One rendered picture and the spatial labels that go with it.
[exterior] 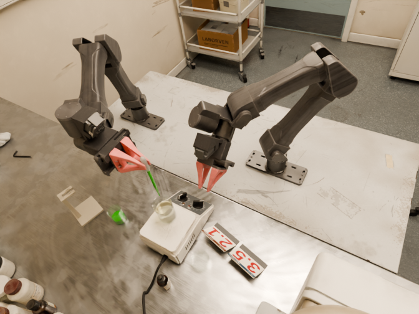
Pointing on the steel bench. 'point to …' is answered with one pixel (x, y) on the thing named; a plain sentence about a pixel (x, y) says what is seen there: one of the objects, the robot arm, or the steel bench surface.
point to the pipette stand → (91, 208)
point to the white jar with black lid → (6, 267)
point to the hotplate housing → (183, 238)
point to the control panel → (190, 203)
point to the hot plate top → (176, 238)
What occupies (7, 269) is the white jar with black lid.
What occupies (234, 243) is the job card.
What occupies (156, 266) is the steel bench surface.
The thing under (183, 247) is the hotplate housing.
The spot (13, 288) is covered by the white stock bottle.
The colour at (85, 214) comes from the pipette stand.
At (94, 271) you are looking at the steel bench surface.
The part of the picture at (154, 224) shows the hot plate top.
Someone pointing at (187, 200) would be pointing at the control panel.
